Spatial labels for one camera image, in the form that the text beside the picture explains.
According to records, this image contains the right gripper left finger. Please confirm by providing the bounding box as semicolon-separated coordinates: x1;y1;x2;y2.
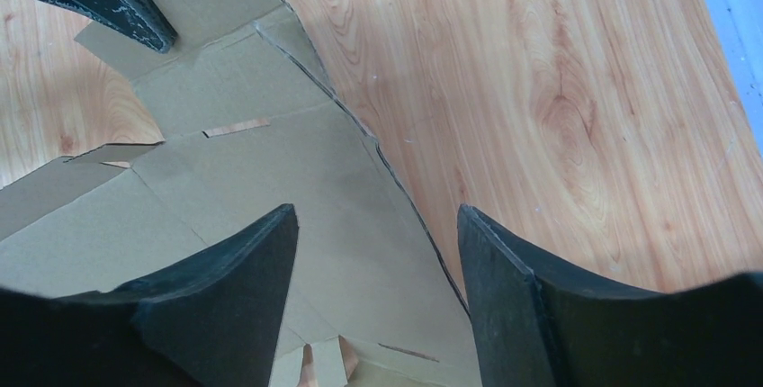
1;203;299;386

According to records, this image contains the brown cardboard box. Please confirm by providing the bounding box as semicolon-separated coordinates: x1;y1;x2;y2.
1;0;480;386

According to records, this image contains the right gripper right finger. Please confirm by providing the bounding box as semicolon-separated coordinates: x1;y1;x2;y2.
457;204;762;386

